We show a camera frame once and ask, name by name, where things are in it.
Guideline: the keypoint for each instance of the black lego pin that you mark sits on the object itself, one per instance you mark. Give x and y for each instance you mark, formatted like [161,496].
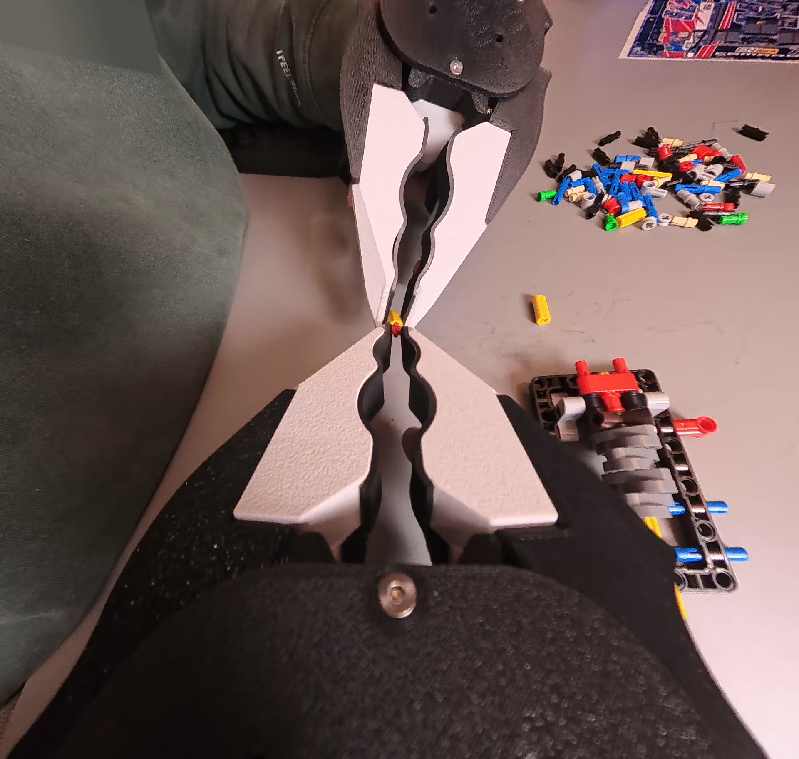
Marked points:
[753,133]

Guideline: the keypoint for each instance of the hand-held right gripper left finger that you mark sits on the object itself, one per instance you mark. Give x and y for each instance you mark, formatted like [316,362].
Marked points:
[312,453]

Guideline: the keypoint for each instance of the person's left forearm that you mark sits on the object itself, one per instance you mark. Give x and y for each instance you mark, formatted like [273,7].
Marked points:
[249,41]

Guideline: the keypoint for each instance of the lego sticker sheet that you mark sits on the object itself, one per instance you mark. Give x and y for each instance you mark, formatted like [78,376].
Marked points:
[718,19]

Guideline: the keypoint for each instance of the black lego frame assembly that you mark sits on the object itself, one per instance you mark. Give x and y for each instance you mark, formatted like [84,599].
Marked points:
[630,453]

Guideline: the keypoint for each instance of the pile of small lego pieces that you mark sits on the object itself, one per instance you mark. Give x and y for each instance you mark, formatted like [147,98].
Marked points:
[643,188]

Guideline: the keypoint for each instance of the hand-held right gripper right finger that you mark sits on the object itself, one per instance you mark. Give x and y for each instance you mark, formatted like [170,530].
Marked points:
[480,453]

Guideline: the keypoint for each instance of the person's right hand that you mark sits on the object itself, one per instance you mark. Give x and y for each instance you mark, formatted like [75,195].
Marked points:
[411,444]

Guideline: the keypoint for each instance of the yellow lego connector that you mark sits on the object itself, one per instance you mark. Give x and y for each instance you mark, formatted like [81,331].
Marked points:
[394,318]
[540,309]

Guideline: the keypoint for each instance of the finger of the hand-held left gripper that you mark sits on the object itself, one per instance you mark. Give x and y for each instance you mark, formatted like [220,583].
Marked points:
[474,172]
[384,160]

